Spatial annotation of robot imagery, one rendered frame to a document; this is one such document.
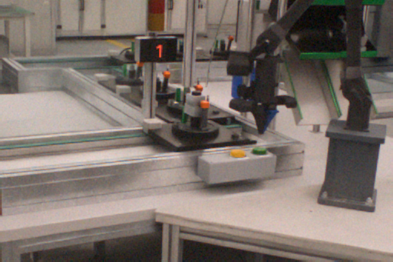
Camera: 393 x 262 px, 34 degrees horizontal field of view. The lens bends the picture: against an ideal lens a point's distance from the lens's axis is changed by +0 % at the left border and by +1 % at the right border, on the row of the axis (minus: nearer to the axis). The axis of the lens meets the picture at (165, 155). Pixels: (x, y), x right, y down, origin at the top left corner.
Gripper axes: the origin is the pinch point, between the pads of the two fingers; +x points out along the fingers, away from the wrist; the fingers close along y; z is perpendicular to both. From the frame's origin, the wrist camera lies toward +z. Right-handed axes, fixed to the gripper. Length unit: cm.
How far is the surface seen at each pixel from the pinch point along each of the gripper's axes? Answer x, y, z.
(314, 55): -15.2, -26.0, 13.1
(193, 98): -3.1, 11.1, 19.7
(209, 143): 7.8, 10.5, 10.0
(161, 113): 7.6, 8.6, 45.9
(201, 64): 9, -57, 138
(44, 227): 20, 62, -4
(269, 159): 9.8, -0.9, -3.5
